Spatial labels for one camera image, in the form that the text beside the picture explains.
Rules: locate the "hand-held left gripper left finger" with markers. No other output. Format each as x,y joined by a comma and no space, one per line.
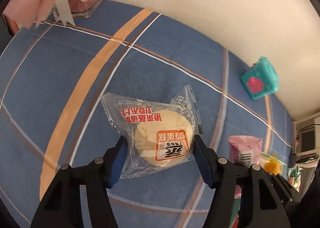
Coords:
118,161

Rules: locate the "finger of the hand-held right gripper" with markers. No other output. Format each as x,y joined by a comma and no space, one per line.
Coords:
285,188

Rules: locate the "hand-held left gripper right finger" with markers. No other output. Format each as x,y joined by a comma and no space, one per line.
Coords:
203,166

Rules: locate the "yellow snack packet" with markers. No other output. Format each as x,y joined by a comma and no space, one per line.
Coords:
273,166

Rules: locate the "pink snack packet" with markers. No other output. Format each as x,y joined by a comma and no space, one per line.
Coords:
246,148

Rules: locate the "clear round cake packet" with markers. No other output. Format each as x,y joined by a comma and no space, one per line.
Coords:
162,130

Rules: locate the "pile of colourful small packets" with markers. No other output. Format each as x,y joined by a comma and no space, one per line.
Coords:
295,179

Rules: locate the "black power adapter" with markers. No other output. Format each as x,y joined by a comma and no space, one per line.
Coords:
292,160

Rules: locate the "white wooden shelf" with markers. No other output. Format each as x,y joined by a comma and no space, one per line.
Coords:
307,120

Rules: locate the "teal toy box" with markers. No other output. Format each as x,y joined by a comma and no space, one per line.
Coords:
260,78

